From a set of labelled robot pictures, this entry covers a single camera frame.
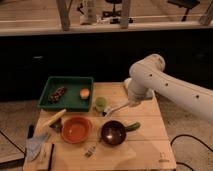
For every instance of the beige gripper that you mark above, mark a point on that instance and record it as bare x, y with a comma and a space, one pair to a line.
134, 102

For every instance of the white dish brush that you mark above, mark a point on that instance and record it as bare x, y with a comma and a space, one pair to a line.
108, 110

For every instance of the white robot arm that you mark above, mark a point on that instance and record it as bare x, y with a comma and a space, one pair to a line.
148, 73

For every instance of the dark purple bowl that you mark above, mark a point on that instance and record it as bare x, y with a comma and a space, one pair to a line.
113, 133

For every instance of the red orange bowl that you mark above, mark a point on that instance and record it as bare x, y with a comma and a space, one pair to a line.
76, 130

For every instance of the blue sponge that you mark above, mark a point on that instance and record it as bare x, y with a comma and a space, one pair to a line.
149, 95

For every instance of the white rolled cup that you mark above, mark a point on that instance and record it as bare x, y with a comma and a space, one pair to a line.
126, 83

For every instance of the green cucumber toy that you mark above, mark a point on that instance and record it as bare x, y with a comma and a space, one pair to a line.
133, 127

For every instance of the green plastic cup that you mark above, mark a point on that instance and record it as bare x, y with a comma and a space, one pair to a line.
100, 104

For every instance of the orange peach toy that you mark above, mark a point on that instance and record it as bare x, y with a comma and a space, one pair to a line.
84, 93

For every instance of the green plastic tray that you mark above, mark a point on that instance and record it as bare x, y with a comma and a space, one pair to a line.
71, 99

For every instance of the wooden block with black edge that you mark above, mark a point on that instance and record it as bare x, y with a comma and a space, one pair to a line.
43, 161

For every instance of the grey blue cloth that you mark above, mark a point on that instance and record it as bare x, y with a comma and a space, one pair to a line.
33, 146

